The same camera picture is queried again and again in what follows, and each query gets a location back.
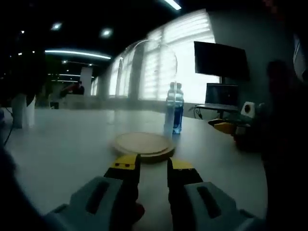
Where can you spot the laptop stand table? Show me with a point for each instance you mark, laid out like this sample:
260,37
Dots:
220,111

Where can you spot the black monitor screen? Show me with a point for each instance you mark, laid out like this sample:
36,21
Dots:
220,60

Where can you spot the clear glass dome cover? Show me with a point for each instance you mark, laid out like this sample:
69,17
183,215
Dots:
125,96

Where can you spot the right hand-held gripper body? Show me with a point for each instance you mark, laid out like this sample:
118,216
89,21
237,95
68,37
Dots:
247,109

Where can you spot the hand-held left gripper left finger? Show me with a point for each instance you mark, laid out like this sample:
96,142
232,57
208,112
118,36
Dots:
101,204

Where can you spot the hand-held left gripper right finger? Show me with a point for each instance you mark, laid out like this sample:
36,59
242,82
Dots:
192,207

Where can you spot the person's left hand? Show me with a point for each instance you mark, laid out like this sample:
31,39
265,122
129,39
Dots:
140,213

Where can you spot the green potted plant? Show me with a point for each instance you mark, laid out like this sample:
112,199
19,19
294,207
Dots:
21,74

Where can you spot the window blinds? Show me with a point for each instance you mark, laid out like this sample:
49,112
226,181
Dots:
187,36

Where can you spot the white plant pot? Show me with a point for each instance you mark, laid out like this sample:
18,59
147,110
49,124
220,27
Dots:
22,110

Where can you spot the blue Mizone drink bottle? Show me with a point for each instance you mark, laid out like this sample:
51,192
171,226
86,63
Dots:
176,113

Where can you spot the square ceiling light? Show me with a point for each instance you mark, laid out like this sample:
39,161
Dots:
56,26
106,32

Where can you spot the long curved ceiling light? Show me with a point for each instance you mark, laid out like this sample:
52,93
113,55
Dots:
77,53

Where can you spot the open laptop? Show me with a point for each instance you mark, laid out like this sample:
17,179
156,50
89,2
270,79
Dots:
221,95

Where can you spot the white counter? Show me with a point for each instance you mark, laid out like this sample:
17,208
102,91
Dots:
79,101

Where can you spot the straight ceiling light strip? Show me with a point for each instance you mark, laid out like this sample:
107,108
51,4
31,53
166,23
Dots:
173,4

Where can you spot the round wooden base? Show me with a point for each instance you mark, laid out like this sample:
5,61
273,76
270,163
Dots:
142,146

